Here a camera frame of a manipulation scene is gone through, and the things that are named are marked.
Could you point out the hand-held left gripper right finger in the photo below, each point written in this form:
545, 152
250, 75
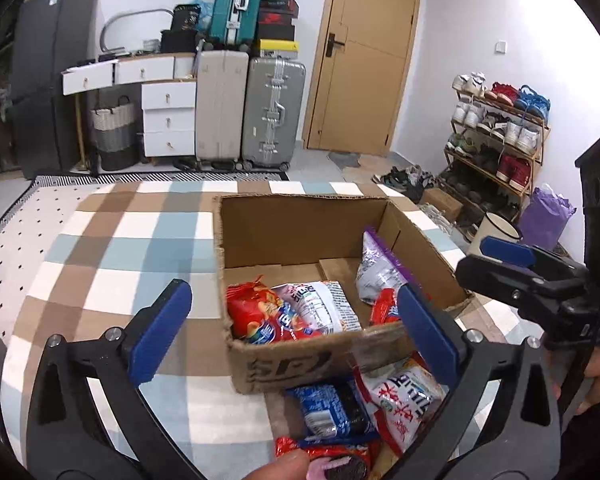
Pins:
427, 332

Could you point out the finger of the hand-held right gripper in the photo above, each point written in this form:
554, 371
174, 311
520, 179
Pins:
507, 250
510, 282

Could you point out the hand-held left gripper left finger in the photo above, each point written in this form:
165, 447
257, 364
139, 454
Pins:
157, 335

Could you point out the white red snack bag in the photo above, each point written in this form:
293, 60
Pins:
400, 405

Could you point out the blue cookie pack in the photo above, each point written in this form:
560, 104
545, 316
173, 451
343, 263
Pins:
330, 410

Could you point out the brown cardboard box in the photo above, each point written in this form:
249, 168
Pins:
300, 230

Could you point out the red cookie pack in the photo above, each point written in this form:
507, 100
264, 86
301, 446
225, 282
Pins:
290, 447

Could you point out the person's right forearm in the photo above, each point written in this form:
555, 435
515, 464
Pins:
595, 440

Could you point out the person's left hand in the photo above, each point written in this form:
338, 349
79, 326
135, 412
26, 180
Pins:
282, 467

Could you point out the white enamel bucket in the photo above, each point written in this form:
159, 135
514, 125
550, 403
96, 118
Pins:
492, 232

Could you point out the small red snack packet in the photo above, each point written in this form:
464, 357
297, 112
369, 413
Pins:
384, 310

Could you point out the purple white snack bag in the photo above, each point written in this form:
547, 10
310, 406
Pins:
380, 270

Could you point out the small cardboard box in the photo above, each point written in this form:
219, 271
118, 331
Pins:
442, 205

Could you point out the rows of shoes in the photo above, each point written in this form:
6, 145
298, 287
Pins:
515, 170

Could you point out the wooden shoe rack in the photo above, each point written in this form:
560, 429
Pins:
541, 152

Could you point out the white silver snack bag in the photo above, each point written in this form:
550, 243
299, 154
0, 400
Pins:
320, 307

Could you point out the pile of floor shoes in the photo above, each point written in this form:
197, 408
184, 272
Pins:
405, 180

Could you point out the grey door mat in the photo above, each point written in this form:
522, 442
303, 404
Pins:
345, 160

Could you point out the woven laundry basket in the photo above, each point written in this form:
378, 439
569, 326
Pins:
112, 130

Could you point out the white drawer desk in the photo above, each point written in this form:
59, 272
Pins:
167, 120

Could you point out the wooden door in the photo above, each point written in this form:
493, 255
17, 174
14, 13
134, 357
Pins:
365, 85

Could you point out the beige suitcase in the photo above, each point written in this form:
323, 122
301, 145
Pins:
222, 110

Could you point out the silver suitcase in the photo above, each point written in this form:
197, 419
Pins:
272, 110

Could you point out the black refrigerator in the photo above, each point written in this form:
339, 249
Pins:
50, 85

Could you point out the yellow shoe box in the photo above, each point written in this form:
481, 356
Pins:
277, 48

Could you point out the plain black shoe box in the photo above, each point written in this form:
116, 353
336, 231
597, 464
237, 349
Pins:
276, 33

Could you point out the black printed canister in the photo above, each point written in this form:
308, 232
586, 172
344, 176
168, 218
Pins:
185, 17

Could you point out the curved grey metal tube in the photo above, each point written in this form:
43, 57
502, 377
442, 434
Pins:
130, 13

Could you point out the red black shoe box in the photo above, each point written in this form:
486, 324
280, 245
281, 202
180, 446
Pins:
277, 19

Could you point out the blue plastic bag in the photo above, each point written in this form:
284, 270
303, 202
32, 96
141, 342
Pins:
204, 10

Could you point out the teal suitcase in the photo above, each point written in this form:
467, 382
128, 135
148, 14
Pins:
232, 5

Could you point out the white light switch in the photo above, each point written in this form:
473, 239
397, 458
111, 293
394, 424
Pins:
500, 47

